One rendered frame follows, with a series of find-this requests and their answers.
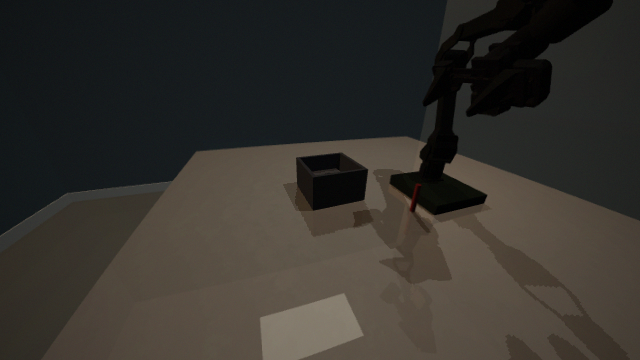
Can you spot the red peg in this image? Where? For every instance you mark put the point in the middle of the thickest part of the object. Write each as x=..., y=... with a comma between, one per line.
x=415, y=197

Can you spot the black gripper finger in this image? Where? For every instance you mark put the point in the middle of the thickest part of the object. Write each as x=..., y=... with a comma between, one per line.
x=509, y=88
x=439, y=87

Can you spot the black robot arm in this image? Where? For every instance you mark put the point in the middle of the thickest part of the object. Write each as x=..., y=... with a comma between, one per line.
x=537, y=23

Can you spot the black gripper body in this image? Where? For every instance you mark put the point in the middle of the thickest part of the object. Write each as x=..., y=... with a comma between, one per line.
x=510, y=54

